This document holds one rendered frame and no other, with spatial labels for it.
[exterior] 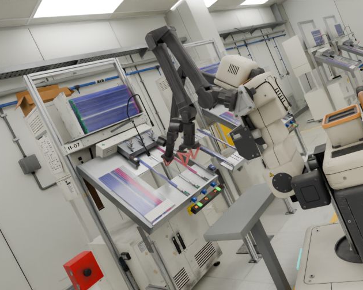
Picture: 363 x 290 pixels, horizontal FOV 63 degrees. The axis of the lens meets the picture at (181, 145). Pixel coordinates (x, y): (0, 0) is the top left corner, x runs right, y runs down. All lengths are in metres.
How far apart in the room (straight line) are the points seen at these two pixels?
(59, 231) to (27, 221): 0.34
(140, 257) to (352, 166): 1.40
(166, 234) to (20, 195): 1.81
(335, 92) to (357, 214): 4.95
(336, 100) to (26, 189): 5.24
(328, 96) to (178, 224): 4.55
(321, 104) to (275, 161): 4.90
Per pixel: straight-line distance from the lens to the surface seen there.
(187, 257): 2.34
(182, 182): 2.06
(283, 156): 1.46
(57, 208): 3.60
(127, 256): 2.12
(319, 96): 6.29
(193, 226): 2.39
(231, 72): 1.44
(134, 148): 2.20
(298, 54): 6.27
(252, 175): 3.05
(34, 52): 4.07
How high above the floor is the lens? 1.20
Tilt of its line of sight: 4 degrees down
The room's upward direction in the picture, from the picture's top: 25 degrees counter-clockwise
